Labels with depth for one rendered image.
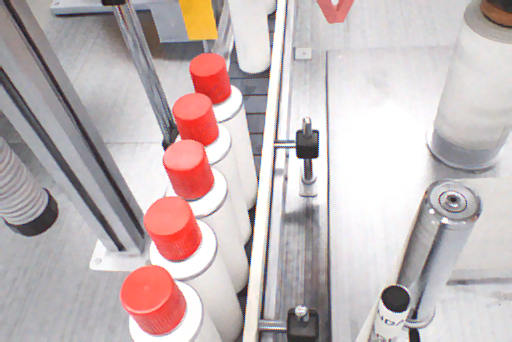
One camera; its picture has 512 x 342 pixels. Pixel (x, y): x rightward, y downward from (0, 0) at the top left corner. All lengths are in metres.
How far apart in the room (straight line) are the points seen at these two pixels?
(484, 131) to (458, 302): 0.18
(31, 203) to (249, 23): 0.42
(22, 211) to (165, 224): 0.09
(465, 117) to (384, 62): 0.22
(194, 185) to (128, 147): 0.39
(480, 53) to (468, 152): 0.13
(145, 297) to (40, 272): 0.38
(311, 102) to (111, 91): 0.35
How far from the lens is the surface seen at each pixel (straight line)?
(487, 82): 0.51
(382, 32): 0.88
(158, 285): 0.29
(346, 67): 0.72
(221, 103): 0.43
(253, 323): 0.45
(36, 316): 0.63
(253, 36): 0.67
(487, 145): 0.58
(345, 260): 0.51
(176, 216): 0.31
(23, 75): 0.40
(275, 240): 0.53
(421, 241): 0.36
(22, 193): 0.33
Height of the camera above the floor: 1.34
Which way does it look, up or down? 51 degrees down
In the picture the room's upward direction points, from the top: 10 degrees counter-clockwise
